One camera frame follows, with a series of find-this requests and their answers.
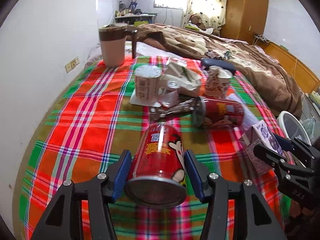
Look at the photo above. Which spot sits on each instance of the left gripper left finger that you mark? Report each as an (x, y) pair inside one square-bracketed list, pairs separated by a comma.
[(62, 218)]

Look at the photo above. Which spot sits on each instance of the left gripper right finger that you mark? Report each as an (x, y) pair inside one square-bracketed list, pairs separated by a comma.
[(253, 218)]

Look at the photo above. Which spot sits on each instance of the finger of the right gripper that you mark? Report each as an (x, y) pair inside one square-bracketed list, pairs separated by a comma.
[(275, 159), (296, 146)]

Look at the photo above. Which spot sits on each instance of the red chip can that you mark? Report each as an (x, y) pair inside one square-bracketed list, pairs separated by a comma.
[(157, 174), (212, 112)]

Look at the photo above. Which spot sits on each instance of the patterned paper cup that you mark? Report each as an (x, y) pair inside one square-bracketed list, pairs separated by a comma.
[(218, 81)]

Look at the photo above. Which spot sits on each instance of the brown coffee sachet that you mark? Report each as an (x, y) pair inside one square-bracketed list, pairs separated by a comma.
[(184, 106)]

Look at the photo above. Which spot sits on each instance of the clear plastic cup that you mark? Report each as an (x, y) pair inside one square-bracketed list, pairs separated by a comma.
[(169, 95)]

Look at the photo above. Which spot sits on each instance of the beige paper bag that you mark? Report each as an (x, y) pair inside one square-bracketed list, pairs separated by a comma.
[(176, 73)]

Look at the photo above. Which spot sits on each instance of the white paper cup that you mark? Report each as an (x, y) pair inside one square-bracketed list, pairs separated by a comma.
[(147, 78)]

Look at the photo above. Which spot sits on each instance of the white trash bin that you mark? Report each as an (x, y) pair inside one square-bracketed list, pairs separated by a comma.
[(291, 127)]

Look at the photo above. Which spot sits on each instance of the brown fleece bed blanket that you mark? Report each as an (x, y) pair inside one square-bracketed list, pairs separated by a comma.
[(279, 90)]

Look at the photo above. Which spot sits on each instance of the wooden headboard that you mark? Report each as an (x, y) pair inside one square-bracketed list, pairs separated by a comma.
[(304, 77)]

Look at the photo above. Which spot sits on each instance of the teddy bear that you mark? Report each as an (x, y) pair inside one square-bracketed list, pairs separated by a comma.
[(197, 20)]

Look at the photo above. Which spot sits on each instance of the wooden wardrobe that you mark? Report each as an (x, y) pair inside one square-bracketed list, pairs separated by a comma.
[(244, 19)]

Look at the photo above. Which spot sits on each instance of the heart patterned curtain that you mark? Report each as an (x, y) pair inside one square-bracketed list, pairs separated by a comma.
[(211, 12)]

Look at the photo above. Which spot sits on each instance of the brown beige lidded mug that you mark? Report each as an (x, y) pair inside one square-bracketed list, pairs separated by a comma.
[(112, 41)]

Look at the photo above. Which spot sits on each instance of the cluttered shelf desk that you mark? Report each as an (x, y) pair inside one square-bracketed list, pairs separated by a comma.
[(133, 16)]

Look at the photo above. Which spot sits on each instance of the wall socket plate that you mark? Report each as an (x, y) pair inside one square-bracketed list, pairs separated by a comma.
[(72, 64)]

